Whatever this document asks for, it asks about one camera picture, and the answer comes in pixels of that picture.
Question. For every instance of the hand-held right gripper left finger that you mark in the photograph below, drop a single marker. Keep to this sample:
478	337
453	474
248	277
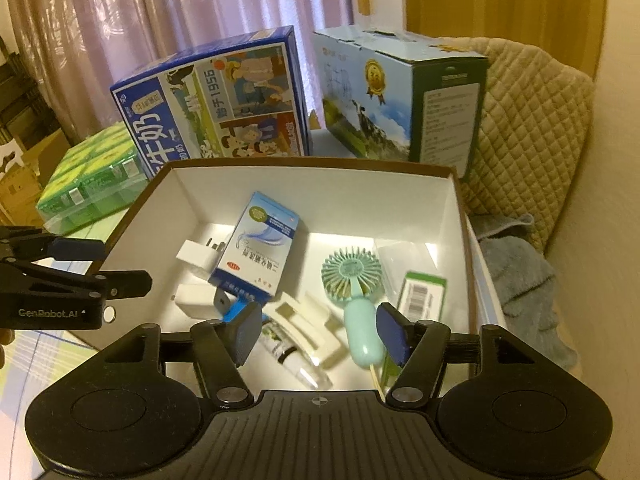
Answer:
247	332

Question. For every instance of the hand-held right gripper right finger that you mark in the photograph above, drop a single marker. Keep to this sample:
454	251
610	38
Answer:
392	332

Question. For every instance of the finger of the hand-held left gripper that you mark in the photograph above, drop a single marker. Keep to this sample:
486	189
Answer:
125	284
75	249

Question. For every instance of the blue cream tube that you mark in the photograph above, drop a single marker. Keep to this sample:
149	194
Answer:
242	310

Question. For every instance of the green medicine box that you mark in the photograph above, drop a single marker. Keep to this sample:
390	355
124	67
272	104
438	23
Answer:
422	295

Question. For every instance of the brown spray bottle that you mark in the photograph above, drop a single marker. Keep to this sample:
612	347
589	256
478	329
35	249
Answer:
290	355

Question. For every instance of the white plug adapter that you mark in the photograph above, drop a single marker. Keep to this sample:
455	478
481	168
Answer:
197	301

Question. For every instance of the white plastic hair clip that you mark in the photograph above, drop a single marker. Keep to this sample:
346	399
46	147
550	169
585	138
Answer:
310	325

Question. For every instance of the mint handheld fan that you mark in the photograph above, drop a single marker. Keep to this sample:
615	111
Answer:
350	280

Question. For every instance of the white cuboid phone charger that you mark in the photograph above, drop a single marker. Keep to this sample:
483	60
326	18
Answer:
197	257

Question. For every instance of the clear plastic box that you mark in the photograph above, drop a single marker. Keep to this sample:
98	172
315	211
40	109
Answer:
400	255

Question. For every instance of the blue medicine box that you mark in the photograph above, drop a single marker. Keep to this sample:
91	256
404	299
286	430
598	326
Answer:
255	245

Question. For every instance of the brown cardboard box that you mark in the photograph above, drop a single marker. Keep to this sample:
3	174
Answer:
320	195

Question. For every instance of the checked tablecloth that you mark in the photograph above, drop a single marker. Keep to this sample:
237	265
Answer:
50	355

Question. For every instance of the green wrapped drink carton pack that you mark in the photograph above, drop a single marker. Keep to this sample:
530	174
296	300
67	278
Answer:
85	180

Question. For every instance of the tan cardboard carton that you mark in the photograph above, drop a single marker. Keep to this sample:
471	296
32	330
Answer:
25	180

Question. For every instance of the grey towel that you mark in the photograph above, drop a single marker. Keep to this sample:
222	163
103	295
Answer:
530	285

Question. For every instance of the black folding rack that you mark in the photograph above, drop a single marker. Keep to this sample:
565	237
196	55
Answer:
20	95

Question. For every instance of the light blue milk carton case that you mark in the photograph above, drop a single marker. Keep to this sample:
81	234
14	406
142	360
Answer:
380	100

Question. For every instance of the beige quilted chair cover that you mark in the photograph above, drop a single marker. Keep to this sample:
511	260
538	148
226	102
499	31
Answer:
530	135

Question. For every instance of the pink curtain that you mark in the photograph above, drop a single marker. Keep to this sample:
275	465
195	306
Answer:
175	10

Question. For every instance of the wooden door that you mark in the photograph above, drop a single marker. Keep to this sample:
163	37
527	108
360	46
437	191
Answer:
500	5

